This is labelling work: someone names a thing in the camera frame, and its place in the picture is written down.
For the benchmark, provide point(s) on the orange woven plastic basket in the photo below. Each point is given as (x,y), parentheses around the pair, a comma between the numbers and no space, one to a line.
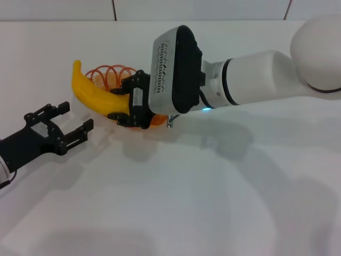
(106,77)

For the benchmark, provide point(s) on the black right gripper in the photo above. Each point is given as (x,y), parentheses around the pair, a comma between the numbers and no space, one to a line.
(139,109)

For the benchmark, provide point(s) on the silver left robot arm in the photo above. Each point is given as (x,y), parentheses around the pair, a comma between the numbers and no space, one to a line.
(3,170)

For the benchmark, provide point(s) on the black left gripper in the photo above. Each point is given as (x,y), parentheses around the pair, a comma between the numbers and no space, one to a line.
(29,144)

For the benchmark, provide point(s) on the yellow banana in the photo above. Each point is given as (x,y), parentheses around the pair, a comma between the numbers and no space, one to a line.
(90,93)

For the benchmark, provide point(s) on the metal right gripper connector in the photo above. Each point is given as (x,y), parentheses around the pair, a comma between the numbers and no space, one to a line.
(170,121)

